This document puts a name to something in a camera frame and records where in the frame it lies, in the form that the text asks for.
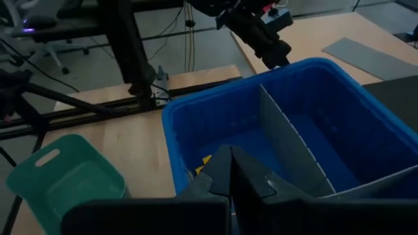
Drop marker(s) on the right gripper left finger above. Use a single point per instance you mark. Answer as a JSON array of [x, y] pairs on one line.
[[215, 182]]

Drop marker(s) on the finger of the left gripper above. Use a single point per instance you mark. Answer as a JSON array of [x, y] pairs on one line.
[[276, 60]]

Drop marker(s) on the grey flat panel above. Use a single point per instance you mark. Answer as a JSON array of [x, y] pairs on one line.
[[375, 58]]

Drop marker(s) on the black side desk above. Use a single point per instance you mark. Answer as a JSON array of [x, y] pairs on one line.
[[65, 31]]

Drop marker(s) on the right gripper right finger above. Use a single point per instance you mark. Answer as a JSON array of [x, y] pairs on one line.
[[261, 186]]

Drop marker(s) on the white-base office chair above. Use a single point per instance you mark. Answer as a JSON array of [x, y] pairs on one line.
[[49, 52]]

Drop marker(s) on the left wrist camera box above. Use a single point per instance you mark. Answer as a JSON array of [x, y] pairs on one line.
[[279, 19]]

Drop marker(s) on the long yellow wooden block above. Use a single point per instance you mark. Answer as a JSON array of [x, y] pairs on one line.
[[199, 169]]

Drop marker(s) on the long grey slotted divider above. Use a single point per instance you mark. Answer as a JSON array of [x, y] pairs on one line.
[[287, 143]]

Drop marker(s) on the large blue plastic bin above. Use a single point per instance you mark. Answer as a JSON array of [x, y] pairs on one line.
[[343, 107]]

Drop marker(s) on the silver metal clamp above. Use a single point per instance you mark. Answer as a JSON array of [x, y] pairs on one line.
[[161, 81]]

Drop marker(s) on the small green plastic basket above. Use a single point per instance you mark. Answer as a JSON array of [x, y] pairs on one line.
[[65, 189]]

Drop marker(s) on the short grey slotted divider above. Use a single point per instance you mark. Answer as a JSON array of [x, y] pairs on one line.
[[382, 186]]

